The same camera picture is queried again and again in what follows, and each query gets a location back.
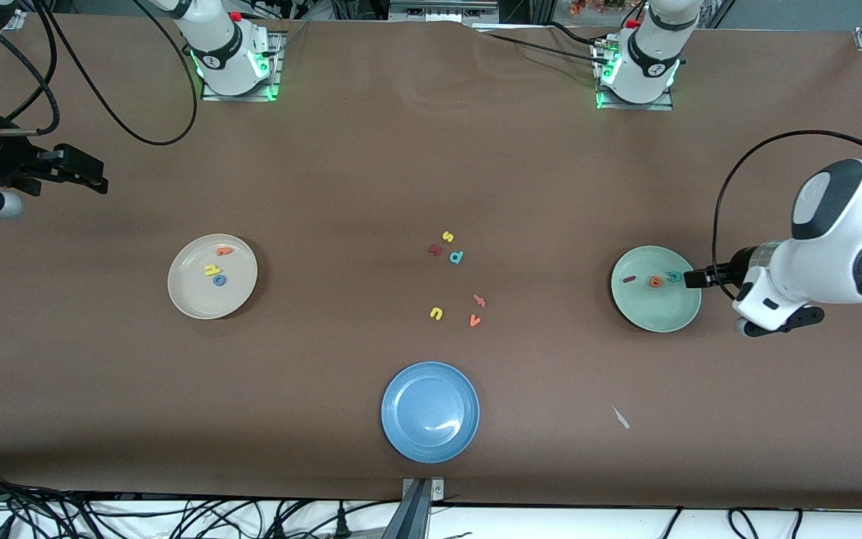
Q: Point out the grey metal box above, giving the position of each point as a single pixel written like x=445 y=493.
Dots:
x=438 y=11

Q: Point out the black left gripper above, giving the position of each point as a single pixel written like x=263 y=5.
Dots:
x=737 y=264

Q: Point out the brown table cover sheet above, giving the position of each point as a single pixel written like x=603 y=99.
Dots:
x=102 y=389

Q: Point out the orange colourful decoration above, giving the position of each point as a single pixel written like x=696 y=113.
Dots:
x=595 y=6

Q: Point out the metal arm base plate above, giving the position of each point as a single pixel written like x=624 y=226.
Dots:
x=240 y=97
x=633 y=106

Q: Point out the green plate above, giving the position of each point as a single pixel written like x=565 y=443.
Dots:
x=655 y=311

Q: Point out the white tape scrap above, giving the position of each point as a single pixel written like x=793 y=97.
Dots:
x=621 y=418

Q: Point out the black power plug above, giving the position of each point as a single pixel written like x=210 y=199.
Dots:
x=278 y=528
x=341 y=524

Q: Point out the beige brown plate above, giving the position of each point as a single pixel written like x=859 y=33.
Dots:
x=191 y=296

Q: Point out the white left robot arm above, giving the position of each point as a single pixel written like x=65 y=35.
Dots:
x=827 y=247

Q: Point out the blue plate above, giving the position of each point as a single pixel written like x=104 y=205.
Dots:
x=431 y=412

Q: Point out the aluminium edge bracket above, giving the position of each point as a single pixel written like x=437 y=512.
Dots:
x=437 y=490

